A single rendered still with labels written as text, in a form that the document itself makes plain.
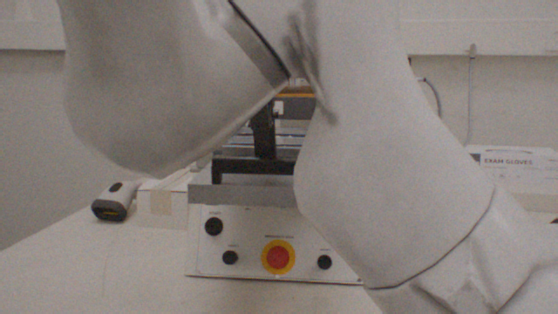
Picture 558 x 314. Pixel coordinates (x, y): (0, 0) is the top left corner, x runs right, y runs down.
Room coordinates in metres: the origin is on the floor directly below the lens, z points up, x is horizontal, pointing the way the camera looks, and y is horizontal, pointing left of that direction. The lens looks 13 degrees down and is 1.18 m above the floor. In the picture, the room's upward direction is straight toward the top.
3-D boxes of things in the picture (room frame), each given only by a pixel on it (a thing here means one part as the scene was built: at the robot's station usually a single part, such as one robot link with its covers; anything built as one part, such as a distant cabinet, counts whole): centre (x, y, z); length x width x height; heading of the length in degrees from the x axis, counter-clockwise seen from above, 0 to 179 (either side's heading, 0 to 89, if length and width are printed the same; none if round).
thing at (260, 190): (0.86, 0.01, 0.97); 0.30 x 0.22 x 0.08; 174
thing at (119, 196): (1.25, 0.38, 0.79); 0.20 x 0.08 x 0.08; 166
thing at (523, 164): (1.40, -0.61, 0.83); 0.23 x 0.12 x 0.07; 80
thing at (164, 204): (1.21, 0.25, 0.80); 0.19 x 0.13 x 0.09; 166
